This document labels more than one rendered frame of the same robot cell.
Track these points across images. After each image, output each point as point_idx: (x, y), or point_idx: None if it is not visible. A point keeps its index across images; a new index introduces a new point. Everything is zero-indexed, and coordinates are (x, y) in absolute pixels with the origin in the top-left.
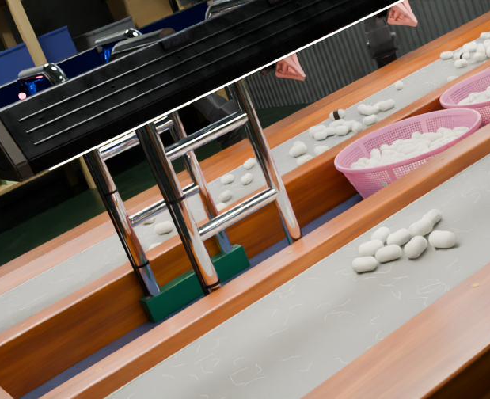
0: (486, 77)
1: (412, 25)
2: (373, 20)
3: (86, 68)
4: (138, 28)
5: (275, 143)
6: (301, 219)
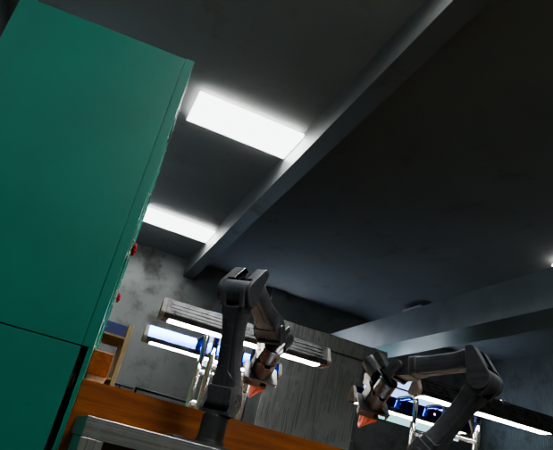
0: None
1: (250, 396)
2: (276, 384)
3: None
4: (453, 386)
5: None
6: None
